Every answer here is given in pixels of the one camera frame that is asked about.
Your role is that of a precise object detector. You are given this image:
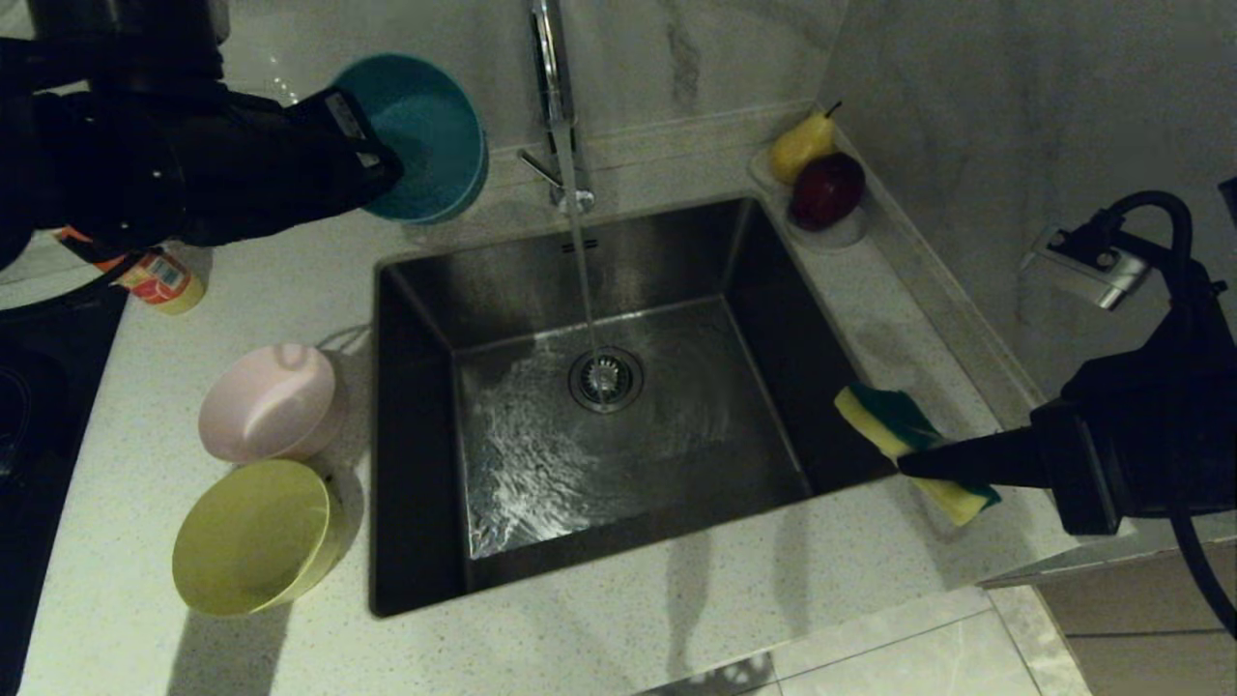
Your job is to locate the blue plastic bowl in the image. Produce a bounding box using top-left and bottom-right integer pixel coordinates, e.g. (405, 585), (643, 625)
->
(333, 53), (489, 225)

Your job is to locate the green and yellow sponge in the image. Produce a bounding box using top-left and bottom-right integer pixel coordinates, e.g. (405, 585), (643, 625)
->
(834, 384), (1003, 528)

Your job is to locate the yellow-capped dish soap bottle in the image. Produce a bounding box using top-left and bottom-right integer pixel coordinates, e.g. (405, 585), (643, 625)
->
(53, 227), (207, 316)

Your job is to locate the chrome faucet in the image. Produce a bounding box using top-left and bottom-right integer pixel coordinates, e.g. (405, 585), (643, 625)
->
(517, 0), (595, 216)

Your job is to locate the round metal sink drain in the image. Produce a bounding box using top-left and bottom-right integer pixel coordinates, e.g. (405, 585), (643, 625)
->
(568, 348), (645, 415)

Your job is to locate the stainless steel sink basin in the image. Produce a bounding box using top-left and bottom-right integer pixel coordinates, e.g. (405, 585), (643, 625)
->
(371, 198), (911, 617)

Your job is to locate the beige cabinet front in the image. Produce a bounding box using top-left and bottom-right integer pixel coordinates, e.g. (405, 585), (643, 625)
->
(981, 541), (1237, 696)

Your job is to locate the pink plastic bowl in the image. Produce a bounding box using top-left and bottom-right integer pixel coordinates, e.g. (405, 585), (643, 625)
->
(198, 344), (349, 463)

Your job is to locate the small white fruit dish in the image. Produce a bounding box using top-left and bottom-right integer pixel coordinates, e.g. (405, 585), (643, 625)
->
(749, 145), (869, 253)

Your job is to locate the dark red apple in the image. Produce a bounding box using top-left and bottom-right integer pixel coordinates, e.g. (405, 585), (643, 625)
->
(789, 154), (866, 233)

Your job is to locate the black induction cooktop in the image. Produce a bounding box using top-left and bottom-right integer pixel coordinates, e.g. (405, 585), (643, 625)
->
(0, 285), (129, 696)

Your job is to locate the yellow pear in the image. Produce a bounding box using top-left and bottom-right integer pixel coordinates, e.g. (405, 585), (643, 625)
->
(769, 103), (842, 187)

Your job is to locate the yellow plastic bowl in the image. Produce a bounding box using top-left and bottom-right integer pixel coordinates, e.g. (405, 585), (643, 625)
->
(174, 458), (341, 618)

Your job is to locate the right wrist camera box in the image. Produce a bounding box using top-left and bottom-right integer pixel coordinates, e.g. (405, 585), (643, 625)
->
(1020, 222), (1153, 312)

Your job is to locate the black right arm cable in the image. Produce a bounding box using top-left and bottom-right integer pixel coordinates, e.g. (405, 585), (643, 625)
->
(1102, 190), (1237, 641)

